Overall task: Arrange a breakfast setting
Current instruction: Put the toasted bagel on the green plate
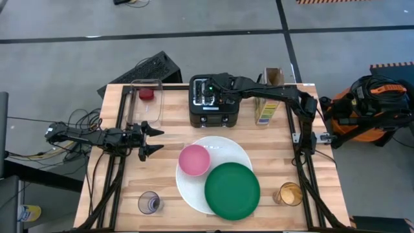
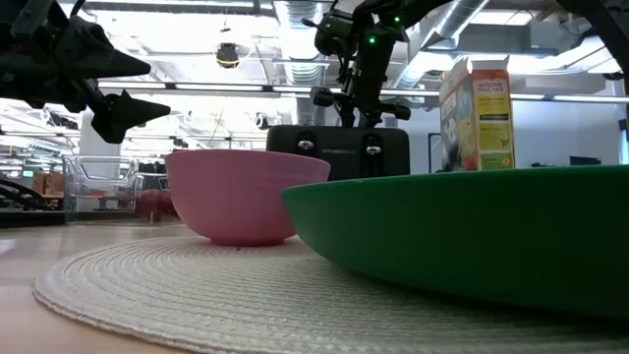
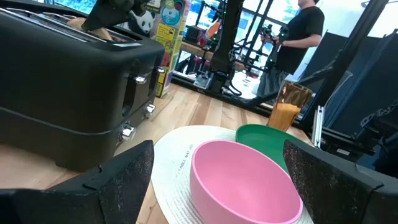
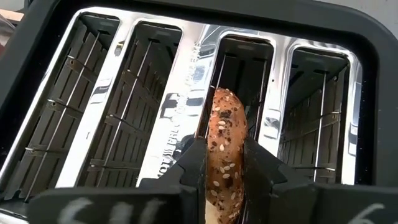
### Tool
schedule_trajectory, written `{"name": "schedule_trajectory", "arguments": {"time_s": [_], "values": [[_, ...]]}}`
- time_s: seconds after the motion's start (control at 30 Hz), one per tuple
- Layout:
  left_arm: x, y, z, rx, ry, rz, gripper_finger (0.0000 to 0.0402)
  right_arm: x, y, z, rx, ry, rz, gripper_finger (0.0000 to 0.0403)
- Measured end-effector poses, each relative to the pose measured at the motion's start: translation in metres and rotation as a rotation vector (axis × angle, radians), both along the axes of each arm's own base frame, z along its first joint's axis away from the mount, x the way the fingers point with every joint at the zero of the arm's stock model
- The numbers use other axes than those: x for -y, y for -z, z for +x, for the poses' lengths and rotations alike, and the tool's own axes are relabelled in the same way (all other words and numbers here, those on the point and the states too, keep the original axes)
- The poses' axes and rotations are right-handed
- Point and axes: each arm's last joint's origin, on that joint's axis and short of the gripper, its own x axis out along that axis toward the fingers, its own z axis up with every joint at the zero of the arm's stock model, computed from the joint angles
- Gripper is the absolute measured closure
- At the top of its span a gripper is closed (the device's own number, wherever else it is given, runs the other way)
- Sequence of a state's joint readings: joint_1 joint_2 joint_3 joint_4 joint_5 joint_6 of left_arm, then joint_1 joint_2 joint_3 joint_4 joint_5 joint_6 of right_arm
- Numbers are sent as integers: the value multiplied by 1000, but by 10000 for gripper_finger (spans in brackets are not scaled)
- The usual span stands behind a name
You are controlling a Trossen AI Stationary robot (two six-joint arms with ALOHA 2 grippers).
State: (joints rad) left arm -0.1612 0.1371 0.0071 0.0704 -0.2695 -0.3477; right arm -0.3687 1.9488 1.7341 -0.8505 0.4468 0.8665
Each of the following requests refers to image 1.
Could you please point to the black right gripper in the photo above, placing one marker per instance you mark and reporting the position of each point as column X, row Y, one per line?
column 226, row 89

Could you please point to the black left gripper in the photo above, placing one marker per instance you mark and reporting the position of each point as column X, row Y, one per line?
column 142, row 142

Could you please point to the red apple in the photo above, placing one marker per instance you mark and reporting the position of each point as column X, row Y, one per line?
column 146, row 94

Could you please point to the orange cereal box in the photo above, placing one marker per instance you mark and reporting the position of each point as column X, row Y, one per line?
column 266, row 111

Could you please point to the purple tinted glass cup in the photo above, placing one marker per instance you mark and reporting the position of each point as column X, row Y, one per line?
column 149, row 203

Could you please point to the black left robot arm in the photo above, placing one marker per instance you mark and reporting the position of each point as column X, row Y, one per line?
column 81, row 137

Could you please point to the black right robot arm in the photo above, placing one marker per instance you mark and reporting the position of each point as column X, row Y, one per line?
column 275, row 92

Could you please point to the black four-slot toaster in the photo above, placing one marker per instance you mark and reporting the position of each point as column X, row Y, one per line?
column 210, row 116

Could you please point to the clear plastic container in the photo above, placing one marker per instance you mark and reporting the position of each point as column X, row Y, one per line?
column 150, row 111

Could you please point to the pink bowl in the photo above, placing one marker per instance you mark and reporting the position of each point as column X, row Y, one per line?
column 194, row 160

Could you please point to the white plate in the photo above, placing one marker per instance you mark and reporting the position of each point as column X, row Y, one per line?
column 226, row 152

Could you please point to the green plate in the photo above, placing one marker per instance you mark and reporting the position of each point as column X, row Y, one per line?
column 232, row 191

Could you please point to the amber glass cup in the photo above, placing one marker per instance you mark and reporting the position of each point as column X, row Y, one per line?
column 288, row 194

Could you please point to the yellow bottle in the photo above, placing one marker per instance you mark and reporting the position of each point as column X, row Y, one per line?
column 30, row 213

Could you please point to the grey upright panel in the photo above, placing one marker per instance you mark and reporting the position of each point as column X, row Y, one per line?
column 3, row 136

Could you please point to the orange black hazard strip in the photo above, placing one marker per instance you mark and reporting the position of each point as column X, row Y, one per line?
column 326, row 1

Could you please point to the grey box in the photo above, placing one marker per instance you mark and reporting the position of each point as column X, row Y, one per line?
column 9, row 207

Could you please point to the orange and black vacuum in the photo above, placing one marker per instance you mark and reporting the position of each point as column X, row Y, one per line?
column 372, row 97

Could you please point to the black mat with hazard stripes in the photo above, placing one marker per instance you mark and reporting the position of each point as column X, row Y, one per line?
column 393, row 69

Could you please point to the black box with hazard stripes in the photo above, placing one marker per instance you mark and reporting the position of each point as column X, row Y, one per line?
column 381, row 225

